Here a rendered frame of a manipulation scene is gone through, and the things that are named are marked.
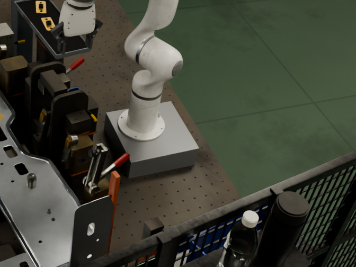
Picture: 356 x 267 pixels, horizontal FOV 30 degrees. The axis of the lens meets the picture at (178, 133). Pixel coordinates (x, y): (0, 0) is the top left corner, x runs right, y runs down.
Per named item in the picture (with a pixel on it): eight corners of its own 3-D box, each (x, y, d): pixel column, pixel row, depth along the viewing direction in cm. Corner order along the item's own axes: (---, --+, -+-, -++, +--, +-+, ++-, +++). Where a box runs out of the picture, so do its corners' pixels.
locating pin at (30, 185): (24, 186, 209) (24, 171, 205) (34, 183, 211) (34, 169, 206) (28, 193, 207) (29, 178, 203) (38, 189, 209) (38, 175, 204)
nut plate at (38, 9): (35, 1, 255) (35, -2, 254) (45, 1, 256) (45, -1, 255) (36, 13, 249) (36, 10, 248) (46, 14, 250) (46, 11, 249)
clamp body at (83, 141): (59, 212, 240) (63, 139, 215) (85, 203, 246) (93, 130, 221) (67, 225, 236) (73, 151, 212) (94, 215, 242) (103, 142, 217)
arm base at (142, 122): (149, 104, 277) (155, 70, 265) (172, 133, 267) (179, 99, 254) (109, 116, 268) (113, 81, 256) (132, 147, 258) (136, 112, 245)
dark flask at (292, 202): (248, 249, 148) (268, 196, 136) (273, 237, 151) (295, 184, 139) (268, 274, 144) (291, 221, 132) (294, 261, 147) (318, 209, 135)
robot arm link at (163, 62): (144, 76, 261) (151, 26, 245) (181, 99, 254) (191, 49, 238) (124, 89, 253) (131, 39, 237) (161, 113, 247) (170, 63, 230)
